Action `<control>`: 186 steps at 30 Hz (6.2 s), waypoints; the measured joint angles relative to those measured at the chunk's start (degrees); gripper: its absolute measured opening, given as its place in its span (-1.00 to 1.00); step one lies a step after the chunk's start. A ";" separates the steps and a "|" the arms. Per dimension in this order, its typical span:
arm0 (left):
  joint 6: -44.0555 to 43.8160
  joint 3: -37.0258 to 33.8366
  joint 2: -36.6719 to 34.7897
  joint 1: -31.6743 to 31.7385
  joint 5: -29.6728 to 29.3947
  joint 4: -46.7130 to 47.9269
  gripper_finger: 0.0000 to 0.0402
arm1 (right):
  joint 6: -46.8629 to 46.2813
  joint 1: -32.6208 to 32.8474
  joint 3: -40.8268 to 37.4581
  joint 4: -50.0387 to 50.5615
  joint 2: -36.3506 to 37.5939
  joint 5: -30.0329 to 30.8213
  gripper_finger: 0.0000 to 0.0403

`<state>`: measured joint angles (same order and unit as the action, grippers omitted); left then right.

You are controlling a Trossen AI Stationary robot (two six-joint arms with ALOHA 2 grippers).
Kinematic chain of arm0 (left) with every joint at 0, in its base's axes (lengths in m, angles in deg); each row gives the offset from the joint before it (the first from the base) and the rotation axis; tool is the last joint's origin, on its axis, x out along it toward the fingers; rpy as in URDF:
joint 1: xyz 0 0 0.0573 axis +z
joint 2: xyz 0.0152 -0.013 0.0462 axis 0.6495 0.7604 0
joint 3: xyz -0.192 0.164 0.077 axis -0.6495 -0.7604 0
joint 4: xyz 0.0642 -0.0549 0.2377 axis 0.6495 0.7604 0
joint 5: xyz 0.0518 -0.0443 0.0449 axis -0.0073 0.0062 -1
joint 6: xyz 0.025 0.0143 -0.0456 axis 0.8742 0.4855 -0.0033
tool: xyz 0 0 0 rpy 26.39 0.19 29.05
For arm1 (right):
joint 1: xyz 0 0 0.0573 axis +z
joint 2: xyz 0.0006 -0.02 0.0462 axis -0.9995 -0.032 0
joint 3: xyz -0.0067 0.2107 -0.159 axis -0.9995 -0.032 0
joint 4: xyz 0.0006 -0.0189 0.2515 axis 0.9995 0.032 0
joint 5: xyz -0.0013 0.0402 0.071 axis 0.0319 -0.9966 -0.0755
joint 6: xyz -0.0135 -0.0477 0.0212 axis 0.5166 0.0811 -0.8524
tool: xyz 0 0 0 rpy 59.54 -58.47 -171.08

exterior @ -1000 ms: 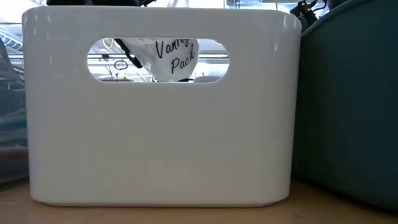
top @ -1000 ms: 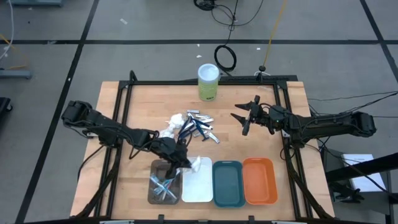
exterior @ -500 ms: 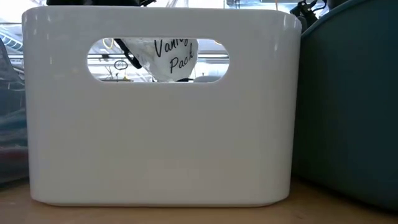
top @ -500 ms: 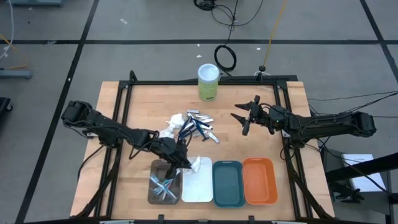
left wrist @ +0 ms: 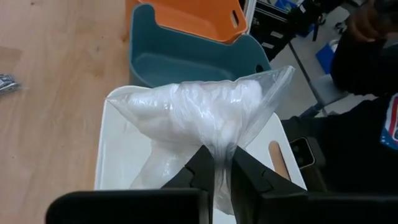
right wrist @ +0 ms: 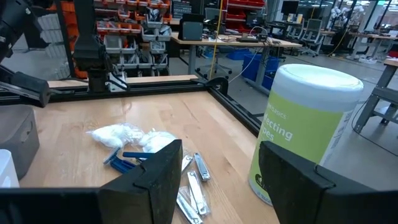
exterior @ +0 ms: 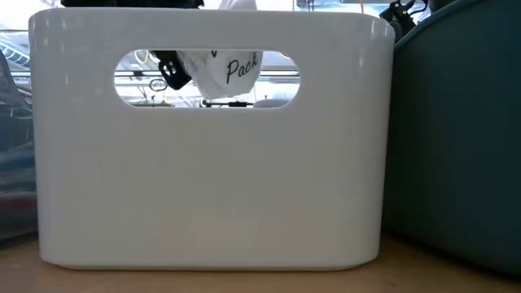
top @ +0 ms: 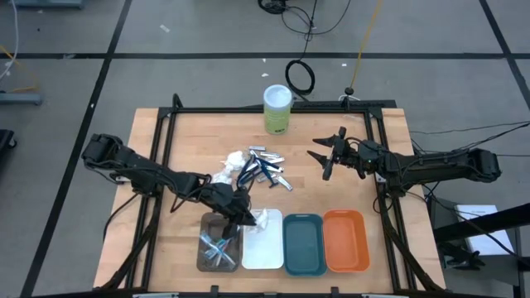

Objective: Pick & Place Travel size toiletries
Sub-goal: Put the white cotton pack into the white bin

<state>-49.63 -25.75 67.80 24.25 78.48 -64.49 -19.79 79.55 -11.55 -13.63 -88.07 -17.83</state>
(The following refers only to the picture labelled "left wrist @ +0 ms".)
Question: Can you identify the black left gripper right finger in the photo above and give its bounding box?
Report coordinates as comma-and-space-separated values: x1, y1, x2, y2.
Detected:
231, 146, 398, 224

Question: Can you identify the black equipment case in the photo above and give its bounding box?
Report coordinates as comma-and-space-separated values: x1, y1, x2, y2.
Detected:
250, 0, 296, 62

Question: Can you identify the clear bag of cotton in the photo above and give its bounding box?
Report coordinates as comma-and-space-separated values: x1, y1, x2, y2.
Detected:
105, 65, 295, 215

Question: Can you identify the teal plastic bin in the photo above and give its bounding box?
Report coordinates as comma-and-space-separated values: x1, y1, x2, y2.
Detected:
129, 3, 273, 88

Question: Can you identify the small striped packet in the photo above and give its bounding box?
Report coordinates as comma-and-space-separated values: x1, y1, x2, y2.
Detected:
0, 73, 21, 94

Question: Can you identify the white plastic bin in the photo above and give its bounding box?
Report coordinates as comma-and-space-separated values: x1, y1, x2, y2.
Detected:
94, 85, 307, 224

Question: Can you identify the orange plastic bin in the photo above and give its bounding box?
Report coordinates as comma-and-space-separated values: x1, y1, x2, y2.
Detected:
125, 0, 249, 45

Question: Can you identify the black table-level camera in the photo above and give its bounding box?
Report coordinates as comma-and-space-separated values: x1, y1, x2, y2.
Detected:
289, 136, 327, 190

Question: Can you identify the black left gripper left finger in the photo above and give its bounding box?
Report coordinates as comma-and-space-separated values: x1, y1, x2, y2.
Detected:
45, 144, 215, 224

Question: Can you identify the person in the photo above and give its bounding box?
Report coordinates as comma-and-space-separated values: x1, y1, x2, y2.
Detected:
281, 0, 398, 194

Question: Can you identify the person's hand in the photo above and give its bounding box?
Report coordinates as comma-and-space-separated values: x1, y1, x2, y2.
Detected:
346, 4, 391, 43

